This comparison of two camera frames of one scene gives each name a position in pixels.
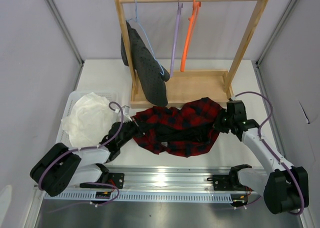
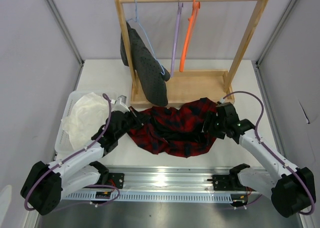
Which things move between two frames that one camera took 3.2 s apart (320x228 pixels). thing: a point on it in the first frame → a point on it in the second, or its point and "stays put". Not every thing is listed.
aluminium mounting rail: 163,177 stays put
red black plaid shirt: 185,129 stays put
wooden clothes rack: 186,87 stays put
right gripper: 218,126 → 211,117
